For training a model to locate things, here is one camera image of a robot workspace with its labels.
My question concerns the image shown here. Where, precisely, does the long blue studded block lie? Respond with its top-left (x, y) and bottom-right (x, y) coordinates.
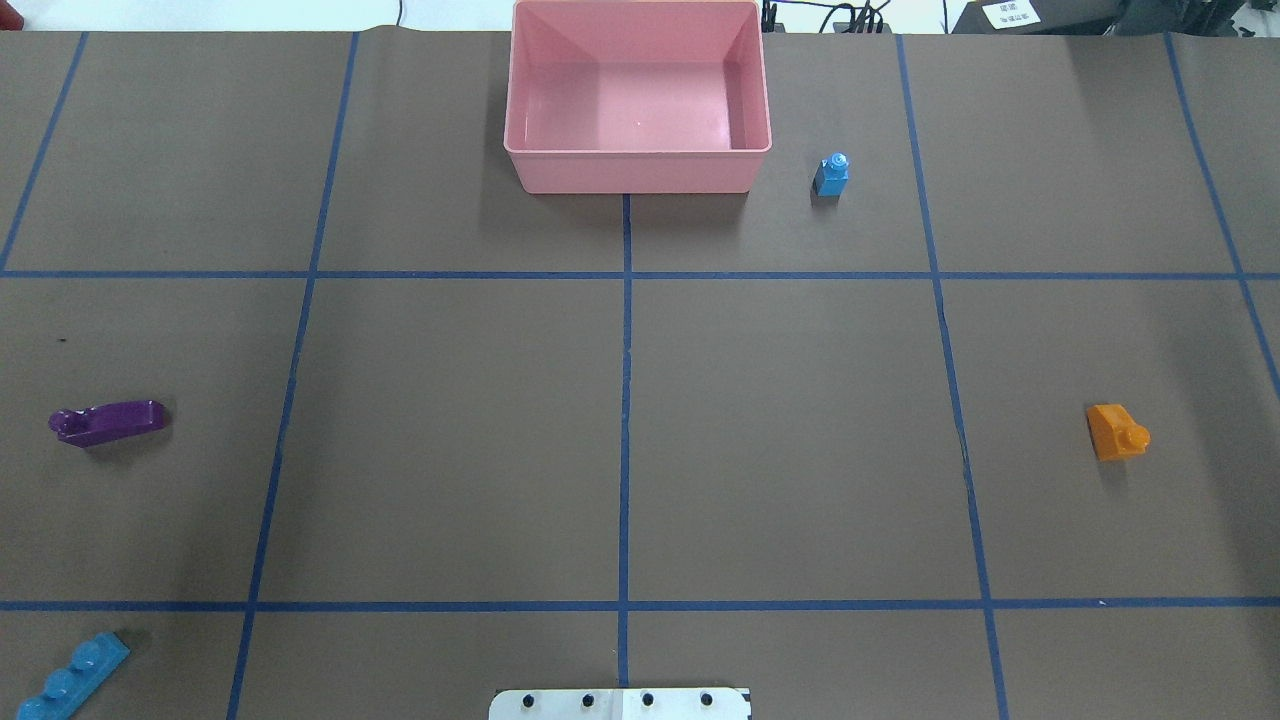
top-left (15, 632), bottom-right (131, 719)

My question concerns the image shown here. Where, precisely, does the orange sloped block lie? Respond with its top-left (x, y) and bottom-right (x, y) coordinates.
top-left (1085, 404), bottom-right (1152, 462)

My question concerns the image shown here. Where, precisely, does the black labelled box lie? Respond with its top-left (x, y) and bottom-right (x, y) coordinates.
top-left (950, 1), bottom-right (1152, 36)

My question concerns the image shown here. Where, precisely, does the brown table mat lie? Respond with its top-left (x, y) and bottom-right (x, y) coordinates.
top-left (3, 27), bottom-right (1277, 719)

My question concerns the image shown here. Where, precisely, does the pink plastic box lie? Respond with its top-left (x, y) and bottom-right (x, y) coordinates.
top-left (503, 1), bottom-right (772, 195)

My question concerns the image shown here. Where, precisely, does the purple long block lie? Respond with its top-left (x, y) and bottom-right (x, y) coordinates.
top-left (47, 400), bottom-right (166, 448)

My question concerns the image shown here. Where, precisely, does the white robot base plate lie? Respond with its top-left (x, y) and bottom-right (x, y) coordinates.
top-left (488, 687), bottom-right (753, 719)

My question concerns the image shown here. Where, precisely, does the small blue block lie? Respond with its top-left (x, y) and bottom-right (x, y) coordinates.
top-left (812, 152), bottom-right (850, 199)

